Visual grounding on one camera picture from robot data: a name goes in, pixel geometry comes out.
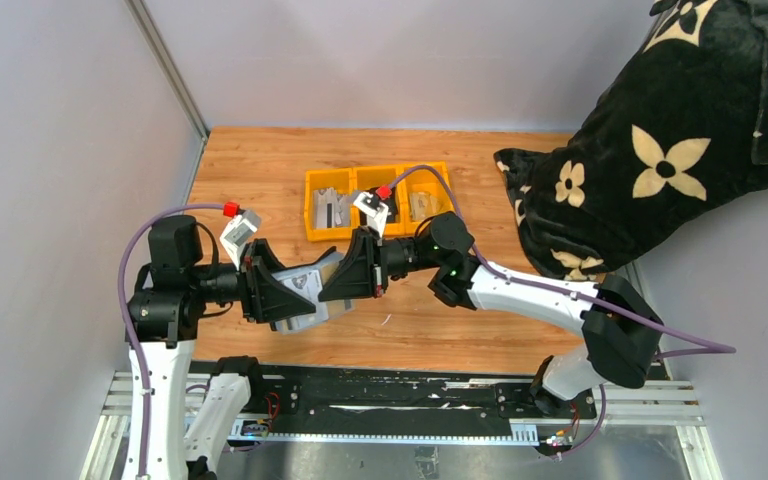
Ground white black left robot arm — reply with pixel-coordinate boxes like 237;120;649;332
117;205;317;479

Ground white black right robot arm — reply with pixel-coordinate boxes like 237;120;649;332
319;212;663;416

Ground silver cards in bin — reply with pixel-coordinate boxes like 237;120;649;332
312;187;350;230

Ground yellow bin with cards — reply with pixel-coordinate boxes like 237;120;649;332
304;168;355;242

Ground black card holders in bin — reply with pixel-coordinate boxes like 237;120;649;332
372;185;399;224

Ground beige card in right bin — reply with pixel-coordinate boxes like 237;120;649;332
409;192;441;222

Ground yellow bin with holders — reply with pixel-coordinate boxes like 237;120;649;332
352;164;406;238

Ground yellow bin right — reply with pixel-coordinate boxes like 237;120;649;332
396;162;454;234

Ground black plush flower blanket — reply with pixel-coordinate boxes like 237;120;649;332
494;1;768;281

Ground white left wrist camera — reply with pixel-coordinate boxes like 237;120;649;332
219;210;261;270

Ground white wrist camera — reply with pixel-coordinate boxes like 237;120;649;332
219;210;261;270
350;189;388;238

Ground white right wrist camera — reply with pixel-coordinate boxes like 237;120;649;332
350;189;388;238

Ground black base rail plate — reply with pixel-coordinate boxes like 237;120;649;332
185;360;599;440

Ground aluminium corner frame post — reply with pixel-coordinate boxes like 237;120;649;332
124;0;210;143

